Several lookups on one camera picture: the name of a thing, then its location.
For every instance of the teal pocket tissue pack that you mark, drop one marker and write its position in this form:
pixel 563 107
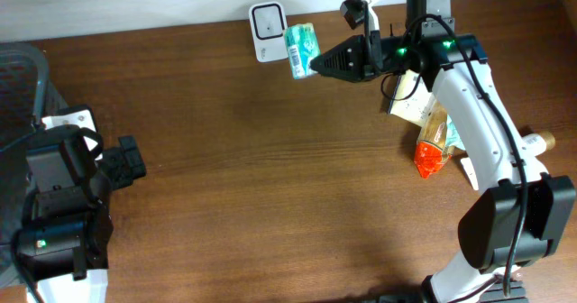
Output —
pixel 302 47

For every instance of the orange spaghetti packet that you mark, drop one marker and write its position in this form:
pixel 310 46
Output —
pixel 432 151

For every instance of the white barcode scanner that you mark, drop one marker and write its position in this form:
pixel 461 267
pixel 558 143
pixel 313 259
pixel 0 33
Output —
pixel 268 24

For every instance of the white floral cream tube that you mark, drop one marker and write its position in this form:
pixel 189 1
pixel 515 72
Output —
pixel 536 143

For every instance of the white blue noodle bag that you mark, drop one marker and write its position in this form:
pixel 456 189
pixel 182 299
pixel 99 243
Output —
pixel 416 108

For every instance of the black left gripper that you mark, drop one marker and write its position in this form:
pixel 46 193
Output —
pixel 131 145

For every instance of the teal wet wipes pack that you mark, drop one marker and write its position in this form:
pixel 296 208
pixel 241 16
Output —
pixel 452 136

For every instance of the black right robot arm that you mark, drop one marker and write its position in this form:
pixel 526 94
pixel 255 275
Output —
pixel 522 210

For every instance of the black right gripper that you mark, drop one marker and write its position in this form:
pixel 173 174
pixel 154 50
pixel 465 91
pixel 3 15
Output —
pixel 370 61

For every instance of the grey plastic mesh basket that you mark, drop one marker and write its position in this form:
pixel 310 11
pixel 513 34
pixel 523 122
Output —
pixel 26 96

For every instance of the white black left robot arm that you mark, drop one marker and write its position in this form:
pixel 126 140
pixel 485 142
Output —
pixel 55 212

